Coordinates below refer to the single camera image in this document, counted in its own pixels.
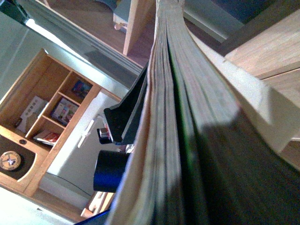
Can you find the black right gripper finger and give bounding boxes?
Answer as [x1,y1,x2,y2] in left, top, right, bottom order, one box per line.
[103,65,148,145]

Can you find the white paperback book red spine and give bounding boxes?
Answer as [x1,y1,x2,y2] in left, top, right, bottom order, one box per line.
[106,0,300,225]

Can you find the distant wooden cabinet shelf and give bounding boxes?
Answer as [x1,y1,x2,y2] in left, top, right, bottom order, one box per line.
[0,48,102,197]

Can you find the colourful book upper cubby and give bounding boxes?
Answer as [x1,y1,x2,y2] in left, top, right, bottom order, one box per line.
[71,80,92,99]

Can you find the colourful book cubby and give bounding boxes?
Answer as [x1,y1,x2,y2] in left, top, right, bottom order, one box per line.
[71,80,92,99]
[51,97,79,126]

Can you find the colourful book middle cubby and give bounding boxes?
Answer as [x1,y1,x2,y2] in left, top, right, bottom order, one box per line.
[51,97,79,126]

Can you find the red white book lower cubby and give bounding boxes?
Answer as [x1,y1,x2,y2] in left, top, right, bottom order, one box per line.
[33,130,60,146]

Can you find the white box in cabinet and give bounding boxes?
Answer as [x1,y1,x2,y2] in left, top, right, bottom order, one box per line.
[16,96,48,133]

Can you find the round wooden clock face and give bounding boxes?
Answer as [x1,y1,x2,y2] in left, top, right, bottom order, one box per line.
[0,151,22,171]

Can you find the light wooden bookshelf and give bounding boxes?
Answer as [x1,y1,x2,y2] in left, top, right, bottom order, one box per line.
[133,0,300,173]

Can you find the white door handle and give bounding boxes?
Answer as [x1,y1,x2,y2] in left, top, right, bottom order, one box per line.
[77,114,103,148]

